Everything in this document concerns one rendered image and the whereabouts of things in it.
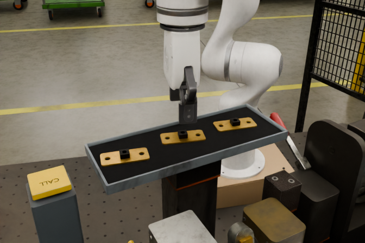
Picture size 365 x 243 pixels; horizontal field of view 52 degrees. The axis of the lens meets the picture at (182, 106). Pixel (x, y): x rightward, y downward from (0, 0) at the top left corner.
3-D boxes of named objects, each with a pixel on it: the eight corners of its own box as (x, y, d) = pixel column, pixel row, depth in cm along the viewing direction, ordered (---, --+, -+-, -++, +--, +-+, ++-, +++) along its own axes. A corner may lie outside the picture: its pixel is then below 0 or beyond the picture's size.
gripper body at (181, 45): (155, 11, 65) (157, 71, 70) (164, 26, 56) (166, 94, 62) (197, 10, 67) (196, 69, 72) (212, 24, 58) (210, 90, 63)
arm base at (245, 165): (203, 148, 134) (202, 103, 125) (254, 141, 136) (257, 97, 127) (214, 183, 118) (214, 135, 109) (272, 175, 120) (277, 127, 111)
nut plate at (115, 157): (101, 167, 64) (100, 161, 63) (100, 154, 67) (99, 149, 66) (150, 159, 66) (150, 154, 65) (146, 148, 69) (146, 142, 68)
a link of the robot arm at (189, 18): (152, 0, 64) (153, 17, 65) (160, 11, 56) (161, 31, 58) (200, -2, 65) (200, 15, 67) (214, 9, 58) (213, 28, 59)
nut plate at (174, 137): (162, 145, 70) (162, 139, 69) (159, 134, 73) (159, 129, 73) (206, 140, 71) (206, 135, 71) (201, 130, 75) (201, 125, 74)
